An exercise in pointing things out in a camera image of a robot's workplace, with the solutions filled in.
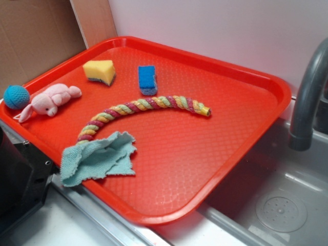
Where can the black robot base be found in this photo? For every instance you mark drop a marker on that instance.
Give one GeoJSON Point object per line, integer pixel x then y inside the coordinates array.
{"type": "Point", "coordinates": [26, 173]}

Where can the red plastic tray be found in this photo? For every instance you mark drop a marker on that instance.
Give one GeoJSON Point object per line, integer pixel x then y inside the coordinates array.
{"type": "Point", "coordinates": [180, 157]}

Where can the blue sponge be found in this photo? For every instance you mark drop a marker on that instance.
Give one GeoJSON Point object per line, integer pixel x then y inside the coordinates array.
{"type": "Point", "coordinates": [147, 80]}

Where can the yellow sponge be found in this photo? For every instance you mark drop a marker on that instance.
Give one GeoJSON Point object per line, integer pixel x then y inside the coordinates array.
{"type": "Point", "coordinates": [100, 70]}

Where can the light blue cloth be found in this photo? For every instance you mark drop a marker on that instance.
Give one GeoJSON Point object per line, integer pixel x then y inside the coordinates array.
{"type": "Point", "coordinates": [97, 159]}

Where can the pink plush bunny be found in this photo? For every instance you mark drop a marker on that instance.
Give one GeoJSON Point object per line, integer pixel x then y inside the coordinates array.
{"type": "Point", "coordinates": [48, 101]}

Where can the grey toy sink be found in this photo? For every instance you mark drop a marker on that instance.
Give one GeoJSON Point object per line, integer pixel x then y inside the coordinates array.
{"type": "Point", "coordinates": [274, 196]}

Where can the grey faucet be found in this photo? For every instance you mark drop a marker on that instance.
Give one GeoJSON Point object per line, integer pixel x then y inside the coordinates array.
{"type": "Point", "coordinates": [310, 109]}

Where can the blue textured ball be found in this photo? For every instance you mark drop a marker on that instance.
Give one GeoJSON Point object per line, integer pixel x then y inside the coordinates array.
{"type": "Point", "coordinates": [16, 97]}

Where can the brown cardboard panel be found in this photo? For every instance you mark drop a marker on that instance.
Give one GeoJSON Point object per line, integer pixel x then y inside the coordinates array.
{"type": "Point", "coordinates": [39, 35]}

